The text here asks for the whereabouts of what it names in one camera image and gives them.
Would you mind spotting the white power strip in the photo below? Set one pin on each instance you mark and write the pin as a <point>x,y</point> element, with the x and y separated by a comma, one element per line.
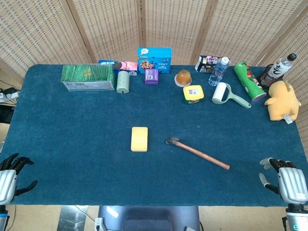
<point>10,96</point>

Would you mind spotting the green chips can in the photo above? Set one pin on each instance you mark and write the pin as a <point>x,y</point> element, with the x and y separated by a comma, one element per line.
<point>249,80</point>

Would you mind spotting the yellow sponge block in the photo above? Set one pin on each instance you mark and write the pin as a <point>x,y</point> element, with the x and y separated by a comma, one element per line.
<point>139,139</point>

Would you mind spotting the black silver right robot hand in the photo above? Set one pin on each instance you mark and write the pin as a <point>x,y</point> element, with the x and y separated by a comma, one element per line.
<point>292,184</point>

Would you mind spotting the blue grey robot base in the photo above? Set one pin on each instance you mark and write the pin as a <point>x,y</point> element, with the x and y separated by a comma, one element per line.
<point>149,217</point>

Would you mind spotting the orange jelly cup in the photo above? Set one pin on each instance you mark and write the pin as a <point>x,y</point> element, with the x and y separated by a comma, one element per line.
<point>183,77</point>

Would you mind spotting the yellow plush toy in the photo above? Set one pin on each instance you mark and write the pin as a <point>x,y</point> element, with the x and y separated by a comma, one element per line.
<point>281,101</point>

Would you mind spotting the small purple box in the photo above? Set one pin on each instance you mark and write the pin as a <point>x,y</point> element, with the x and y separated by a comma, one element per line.
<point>151,77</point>

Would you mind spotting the pale green lint roller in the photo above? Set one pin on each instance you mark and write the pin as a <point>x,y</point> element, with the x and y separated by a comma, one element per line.
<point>219,92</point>

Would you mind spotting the black power adapter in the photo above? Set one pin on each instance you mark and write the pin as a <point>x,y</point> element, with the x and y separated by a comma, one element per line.
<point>10,91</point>

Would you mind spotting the blue table cloth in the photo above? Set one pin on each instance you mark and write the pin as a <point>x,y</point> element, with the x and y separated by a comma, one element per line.
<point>96,144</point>

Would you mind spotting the green tissue box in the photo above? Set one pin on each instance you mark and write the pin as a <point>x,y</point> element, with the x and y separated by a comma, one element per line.
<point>87,74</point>

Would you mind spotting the green tub yellow lid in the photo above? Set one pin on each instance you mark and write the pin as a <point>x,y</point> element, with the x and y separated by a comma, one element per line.
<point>193,93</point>

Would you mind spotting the woven bamboo folding screen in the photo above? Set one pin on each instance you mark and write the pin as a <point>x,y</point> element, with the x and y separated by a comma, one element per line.
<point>110,26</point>

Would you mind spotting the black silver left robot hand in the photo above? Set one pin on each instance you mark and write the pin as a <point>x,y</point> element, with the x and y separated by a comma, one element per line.
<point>7,185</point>

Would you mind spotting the clear water bottle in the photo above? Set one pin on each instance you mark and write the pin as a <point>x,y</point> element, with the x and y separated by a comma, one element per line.
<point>217,72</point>

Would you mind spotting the pale green dotted cylinder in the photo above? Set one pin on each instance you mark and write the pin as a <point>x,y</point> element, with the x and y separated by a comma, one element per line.
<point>123,81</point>

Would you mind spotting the dark drink bottle white label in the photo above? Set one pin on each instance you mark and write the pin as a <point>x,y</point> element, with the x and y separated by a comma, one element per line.
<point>276,69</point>

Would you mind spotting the black white snack box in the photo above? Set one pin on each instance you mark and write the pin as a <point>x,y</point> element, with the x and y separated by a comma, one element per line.
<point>207,63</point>

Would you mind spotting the blue chocolate chip cookie box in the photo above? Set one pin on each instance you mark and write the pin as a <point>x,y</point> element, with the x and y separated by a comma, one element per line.
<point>154,60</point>

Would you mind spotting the blue pink sandwich cookie box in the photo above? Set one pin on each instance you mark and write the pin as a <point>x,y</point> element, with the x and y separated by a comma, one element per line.
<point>125,66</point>

